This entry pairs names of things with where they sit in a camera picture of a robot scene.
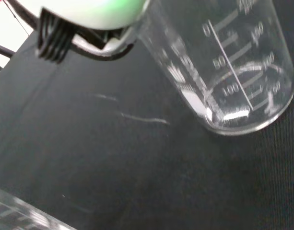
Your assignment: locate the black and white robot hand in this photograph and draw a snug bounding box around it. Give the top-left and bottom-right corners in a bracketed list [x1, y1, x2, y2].
[7, 0, 150, 64]

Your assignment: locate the small clear glass beaker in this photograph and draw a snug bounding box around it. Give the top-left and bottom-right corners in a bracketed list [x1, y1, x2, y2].
[0, 184, 74, 230]

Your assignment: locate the dark tripod leg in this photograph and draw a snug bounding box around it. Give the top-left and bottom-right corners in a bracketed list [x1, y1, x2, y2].
[0, 41, 15, 58]

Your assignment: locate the black bench cloth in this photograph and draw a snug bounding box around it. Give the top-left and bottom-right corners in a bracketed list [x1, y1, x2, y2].
[0, 0, 294, 230]

